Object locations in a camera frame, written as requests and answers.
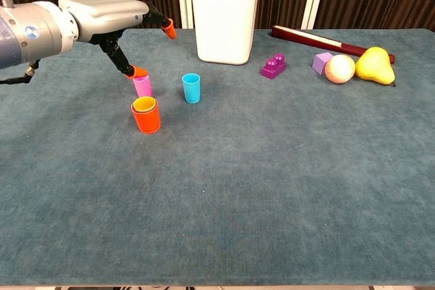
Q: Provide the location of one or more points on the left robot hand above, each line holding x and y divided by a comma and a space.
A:
102, 11

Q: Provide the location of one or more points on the pink plastic cup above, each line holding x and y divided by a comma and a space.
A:
142, 87

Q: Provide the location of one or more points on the yellow plastic cup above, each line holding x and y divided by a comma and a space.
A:
144, 104

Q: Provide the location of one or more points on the cyan plastic cup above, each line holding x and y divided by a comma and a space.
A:
191, 89

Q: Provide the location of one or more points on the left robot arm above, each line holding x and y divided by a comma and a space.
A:
37, 32

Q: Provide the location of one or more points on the orange plastic cup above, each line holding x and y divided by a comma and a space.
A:
147, 122

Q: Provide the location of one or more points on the white plastic bin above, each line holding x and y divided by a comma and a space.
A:
224, 25

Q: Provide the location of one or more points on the magenta toy brick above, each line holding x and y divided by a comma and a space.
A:
273, 67

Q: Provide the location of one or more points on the dark red folded fan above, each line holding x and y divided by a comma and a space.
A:
306, 38

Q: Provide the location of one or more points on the lilac toy cube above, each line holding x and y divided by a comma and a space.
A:
320, 63

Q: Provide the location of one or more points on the teal table cloth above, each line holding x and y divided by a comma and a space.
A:
255, 184

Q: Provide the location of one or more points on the peach toy ball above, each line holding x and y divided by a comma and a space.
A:
340, 69

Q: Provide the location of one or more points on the yellow toy pear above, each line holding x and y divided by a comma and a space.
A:
374, 67

